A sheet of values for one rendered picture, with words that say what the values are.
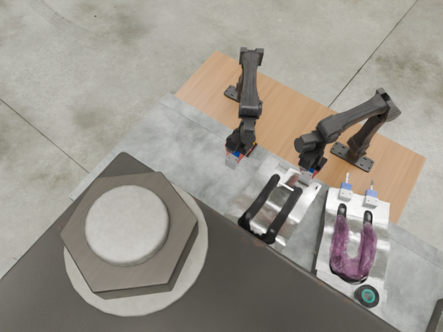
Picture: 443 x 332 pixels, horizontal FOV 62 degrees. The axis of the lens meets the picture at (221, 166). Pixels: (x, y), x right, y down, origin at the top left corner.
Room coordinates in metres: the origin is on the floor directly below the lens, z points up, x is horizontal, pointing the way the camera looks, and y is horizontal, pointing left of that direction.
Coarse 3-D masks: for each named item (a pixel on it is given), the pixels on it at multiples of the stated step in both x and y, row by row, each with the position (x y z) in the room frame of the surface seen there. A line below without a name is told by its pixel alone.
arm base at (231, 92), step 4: (228, 88) 1.24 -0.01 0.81; (232, 88) 1.24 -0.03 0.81; (224, 92) 1.21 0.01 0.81; (228, 92) 1.21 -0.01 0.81; (232, 92) 1.21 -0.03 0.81; (236, 92) 1.22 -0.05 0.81; (228, 96) 1.19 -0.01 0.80; (232, 96) 1.19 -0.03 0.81; (236, 96) 1.19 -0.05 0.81; (240, 96) 1.16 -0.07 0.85; (236, 100) 1.17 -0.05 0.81; (240, 100) 1.16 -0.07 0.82; (260, 100) 1.18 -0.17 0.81
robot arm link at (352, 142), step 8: (384, 96) 0.92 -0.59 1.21; (368, 120) 0.89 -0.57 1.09; (376, 120) 0.86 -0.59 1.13; (384, 120) 0.85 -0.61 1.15; (368, 128) 0.87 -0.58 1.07; (376, 128) 0.87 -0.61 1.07; (352, 136) 0.90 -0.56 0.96; (360, 136) 0.87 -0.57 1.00; (368, 136) 0.86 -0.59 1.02; (352, 144) 0.87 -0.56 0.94; (360, 144) 0.85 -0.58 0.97; (368, 144) 0.86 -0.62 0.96
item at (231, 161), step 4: (236, 152) 0.79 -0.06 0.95; (228, 156) 0.76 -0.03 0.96; (232, 156) 0.76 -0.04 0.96; (236, 156) 0.77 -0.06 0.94; (228, 160) 0.74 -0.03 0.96; (232, 160) 0.74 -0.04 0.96; (236, 160) 0.75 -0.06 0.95; (228, 164) 0.74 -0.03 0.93; (232, 164) 0.73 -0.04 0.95; (236, 164) 0.73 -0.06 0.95; (232, 168) 0.73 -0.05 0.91
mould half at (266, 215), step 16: (272, 160) 0.79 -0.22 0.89; (256, 176) 0.71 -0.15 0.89; (288, 176) 0.72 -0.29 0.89; (256, 192) 0.64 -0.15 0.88; (272, 192) 0.64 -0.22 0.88; (288, 192) 0.64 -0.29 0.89; (304, 192) 0.65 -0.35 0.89; (240, 208) 0.54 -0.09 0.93; (272, 208) 0.57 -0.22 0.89; (304, 208) 0.58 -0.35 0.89; (256, 224) 0.48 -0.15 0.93; (288, 224) 0.50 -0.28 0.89
